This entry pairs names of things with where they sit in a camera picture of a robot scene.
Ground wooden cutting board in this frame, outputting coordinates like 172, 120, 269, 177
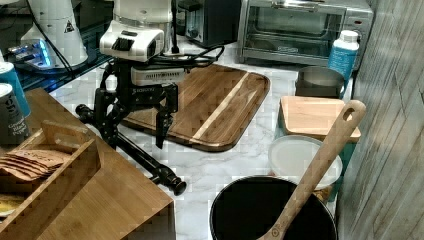
120, 63, 271, 153

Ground black utensil holder pot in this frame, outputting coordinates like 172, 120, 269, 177
209, 176, 338, 240

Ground silver toaster oven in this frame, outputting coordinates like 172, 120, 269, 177
237, 0, 374, 66

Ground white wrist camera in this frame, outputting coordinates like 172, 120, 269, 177
130, 66, 185, 86

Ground black two-slot toaster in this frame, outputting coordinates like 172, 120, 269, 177
177, 0, 242, 48

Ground wooden spoon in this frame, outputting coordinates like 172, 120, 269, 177
257, 100, 366, 240

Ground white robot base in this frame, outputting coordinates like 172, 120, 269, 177
8, 0, 88, 70

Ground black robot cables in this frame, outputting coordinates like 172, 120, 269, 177
146, 0, 226, 69

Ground wooden drawer cabinet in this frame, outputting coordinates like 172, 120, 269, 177
0, 87, 177, 240

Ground blue salt shaker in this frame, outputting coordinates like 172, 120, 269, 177
0, 62, 31, 117

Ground wooden tea bag box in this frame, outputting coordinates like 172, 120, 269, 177
1, 120, 100, 240

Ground black pepper shaker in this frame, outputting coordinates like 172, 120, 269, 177
0, 83, 30, 145

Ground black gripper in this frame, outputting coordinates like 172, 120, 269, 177
94, 60, 178, 149

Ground blue bottle white cap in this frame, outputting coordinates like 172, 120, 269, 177
327, 30, 359, 87

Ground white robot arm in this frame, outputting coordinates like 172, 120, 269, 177
90, 0, 178, 148

